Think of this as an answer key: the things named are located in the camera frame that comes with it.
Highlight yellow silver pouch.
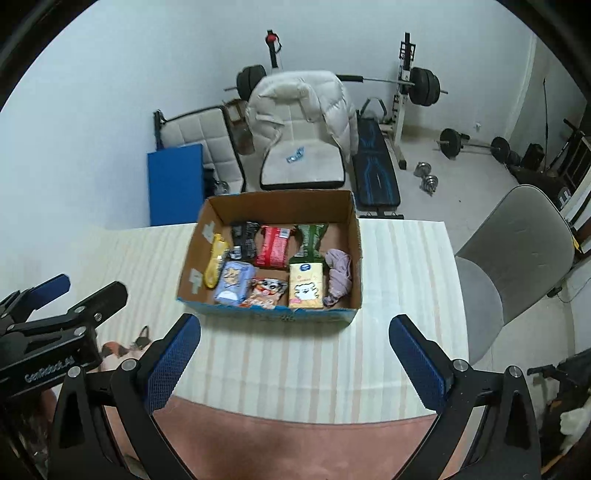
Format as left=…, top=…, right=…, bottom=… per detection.
left=203, top=233, right=230, bottom=290

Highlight grey shell chair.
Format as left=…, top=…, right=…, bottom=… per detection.
left=455, top=185, right=575, bottom=365

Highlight blue foam board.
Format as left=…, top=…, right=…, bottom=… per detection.
left=147, top=143, right=205, bottom=227

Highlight light blue tissue pack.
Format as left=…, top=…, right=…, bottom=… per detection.
left=215, top=261, right=257, bottom=306

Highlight grey cloth bundle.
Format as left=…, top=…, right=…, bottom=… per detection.
left=322, top=249, right=354, bottom=308

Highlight white barbell rack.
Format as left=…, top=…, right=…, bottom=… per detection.
left=264, top=30, right=414, bottom=169

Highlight white padded chair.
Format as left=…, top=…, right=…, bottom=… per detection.
left=154, top=104, right=245, bottom=195
left=249, top=102, right=347, bottom=191

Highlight white puffer jacket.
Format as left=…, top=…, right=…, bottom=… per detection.
left=245, top=70, right=360, bottom=162

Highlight red snack packet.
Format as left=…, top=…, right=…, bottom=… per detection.
left=253, top=225, right=296, bottom=271

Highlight black blue weight bench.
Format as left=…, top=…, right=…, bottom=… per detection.
left=351, top=98, right=407, bottom=220

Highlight black boxy object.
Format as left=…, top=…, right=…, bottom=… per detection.
left=522, top=144, right=544, bottom=171

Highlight short black plate barbell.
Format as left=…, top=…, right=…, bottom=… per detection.
left=435, top=128, right=511, bottom=163

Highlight dark wooden furniture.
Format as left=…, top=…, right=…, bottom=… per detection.
left=508, top=117, right=591, bottom=195

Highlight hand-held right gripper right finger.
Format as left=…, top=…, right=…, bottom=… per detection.
left=389, top=315, right=542, bottom=480

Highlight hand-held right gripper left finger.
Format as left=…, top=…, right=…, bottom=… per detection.
left=48, top=313, right=204, bottom=480

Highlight thin black pole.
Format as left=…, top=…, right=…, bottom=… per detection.
left=542, top=76, right=553, bottom=171

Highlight yellow tissue pack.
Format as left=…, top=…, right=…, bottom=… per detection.
left=288, top=262, right=324, bottom=309

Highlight black exercise machine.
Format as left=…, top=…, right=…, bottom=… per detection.
left=526, top=351, right=591, bottom=467

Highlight black snack packet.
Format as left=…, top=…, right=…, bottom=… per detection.
left=229, top=220, right=260, bottom=260

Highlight green snack packet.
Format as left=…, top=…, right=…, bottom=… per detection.
left=291, top=223, right=329, bottom=265

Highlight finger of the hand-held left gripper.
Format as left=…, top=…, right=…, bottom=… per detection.
left=0, top=274, right=71, bottom=320
left=7, top=281, right=129, bottom=335

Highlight orange snack packet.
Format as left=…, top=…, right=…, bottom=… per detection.
left=240, top=277, right=289, bottom=309

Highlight white fluffy object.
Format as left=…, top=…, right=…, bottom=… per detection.
left=560, top=408, right=589, bottom=446

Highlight cardboard box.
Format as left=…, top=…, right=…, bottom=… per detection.
left=175, top=189, right=362, bottom=328

